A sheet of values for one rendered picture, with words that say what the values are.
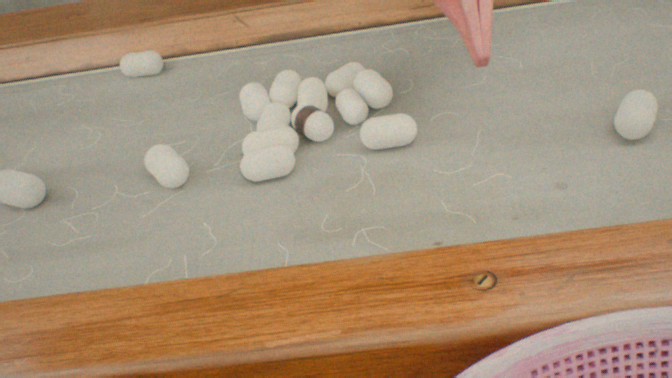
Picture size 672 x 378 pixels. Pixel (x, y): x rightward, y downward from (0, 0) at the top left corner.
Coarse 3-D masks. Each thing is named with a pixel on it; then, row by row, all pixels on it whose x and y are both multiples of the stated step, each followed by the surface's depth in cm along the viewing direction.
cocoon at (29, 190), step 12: (0, 180) 43; (12, 180) 43; (24, 180) 43; (36, 180) 43; (0, 192) 43; (12, 192) 43; (24, 192) 43; (36, 192) 43; (12, 204) 43; (24, 204) 43; (36, 204) 43
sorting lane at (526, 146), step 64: (576, 0) 56; (640, 0) 54; (192, 64) 58; (256, 64) 56; (320, 64) 54; (384, 64) 52; (448, 64) 51; (512, 64) 49; (576, 64) 48; (640, 64) 47; (0, 128) 54; (64, 128) 52; (128, 128) 50; (192, 128) 49; (256, 128) 48; (448, 128) 44; (512, 128) 43; (576, 128) 42; (64, 192) 45; (128, 192) 44; (192, 192) 43; (256, 192) 42; (320, 192) 41; (384, 192) 40; (448, 192) 39; (512, 192) 38; (576, 192) 37; (640, 192) 36; (0, 256) 40; (64, 256) 39; (128, 256) 39; (192, 256) 38; (256, 256) 37; (320, 256) 36
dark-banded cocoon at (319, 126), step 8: (304, 104) 45; (296, 112) 45; (320, 112) 44; (312, 120) 44; (320, 120) 44; (328, 120) 44; (312, 128) 44; (320, 128) 44; (328, 128) 44; (312, 136) 44; (320, 136) 44; (328, 136) 44
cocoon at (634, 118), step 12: (624, 96) 41; (636, 96) 40; (648, 96) 40; (624, 108) 39; (636, 108) 39; (648, 108) 39; (624, 120) 39; (636, 120) 39; (648, 120) 39; (624, 132) 39; (636, 132) 39; (648, 132) 39
